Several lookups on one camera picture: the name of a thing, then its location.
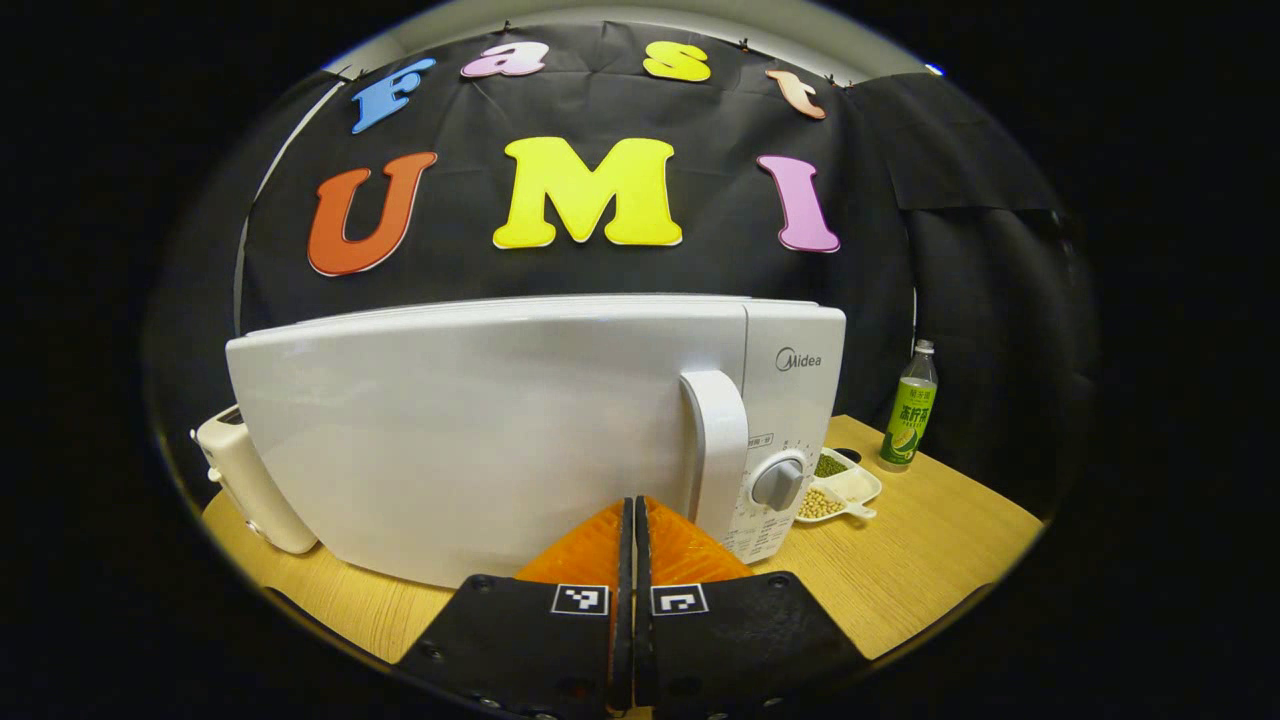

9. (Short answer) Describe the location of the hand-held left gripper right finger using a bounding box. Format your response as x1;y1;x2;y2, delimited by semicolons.
635;495;870;717

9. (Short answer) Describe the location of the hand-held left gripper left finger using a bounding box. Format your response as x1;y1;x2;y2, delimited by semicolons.
394;496;634;717

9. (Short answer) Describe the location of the white microwave oven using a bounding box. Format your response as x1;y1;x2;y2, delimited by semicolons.
225;293;847;591

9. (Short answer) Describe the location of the white divided dish of beans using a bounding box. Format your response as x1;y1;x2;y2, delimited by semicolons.
795;447;884;526

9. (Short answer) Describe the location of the green drink bottle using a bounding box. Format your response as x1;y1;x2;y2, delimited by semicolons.
877;339;940;474

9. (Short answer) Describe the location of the cream white toaster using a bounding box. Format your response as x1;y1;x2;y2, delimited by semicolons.
191;404;320;555

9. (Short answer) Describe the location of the black backdrop cloth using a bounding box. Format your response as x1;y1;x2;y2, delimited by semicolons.
145;20;1101;521

